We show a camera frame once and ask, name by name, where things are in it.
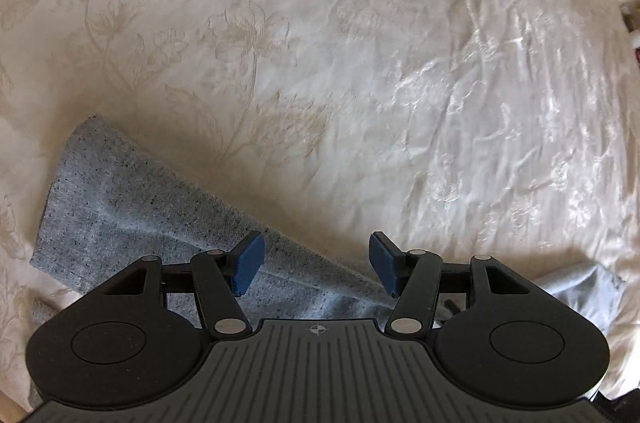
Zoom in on cream floral bedspread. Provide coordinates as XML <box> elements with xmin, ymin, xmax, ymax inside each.
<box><xmin>1</xmin><ymin>0</ymin><xmax>639</xmax><ymax>411</ymax></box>

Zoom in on grey speckled pants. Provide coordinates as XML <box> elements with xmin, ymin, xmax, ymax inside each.
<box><xmin>28</xmin><ymin>114</ymin><xmax>626</xmax><ymax>409</ymax></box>

